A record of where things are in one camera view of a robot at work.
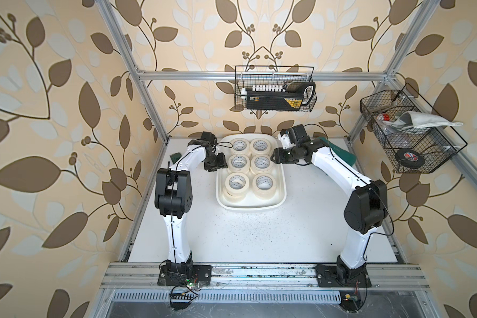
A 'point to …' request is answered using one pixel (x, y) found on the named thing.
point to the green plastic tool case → (340, 153)
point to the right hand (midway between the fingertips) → (276, 157)
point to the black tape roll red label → (409, 158)
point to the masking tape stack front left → (236, 187)
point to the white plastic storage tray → (224, 146)
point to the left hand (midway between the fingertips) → (226, 165)
